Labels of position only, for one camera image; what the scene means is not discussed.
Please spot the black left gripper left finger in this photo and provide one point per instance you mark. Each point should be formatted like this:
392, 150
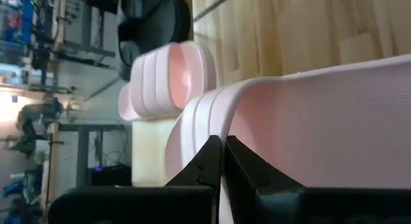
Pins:
144, 204

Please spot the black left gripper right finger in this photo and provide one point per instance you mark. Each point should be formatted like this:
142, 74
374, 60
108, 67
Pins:
289, 204

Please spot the pink slide sandal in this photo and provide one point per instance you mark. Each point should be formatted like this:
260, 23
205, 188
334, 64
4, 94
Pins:
321, 131
154, 86

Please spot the black slide sandal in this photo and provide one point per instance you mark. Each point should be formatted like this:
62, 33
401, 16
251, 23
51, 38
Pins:
154, 31
144, 1

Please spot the black box with purple light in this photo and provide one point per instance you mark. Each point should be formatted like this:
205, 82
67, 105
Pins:
110, 176

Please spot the grey metal table frame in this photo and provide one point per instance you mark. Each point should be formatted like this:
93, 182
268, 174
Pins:
83, 153

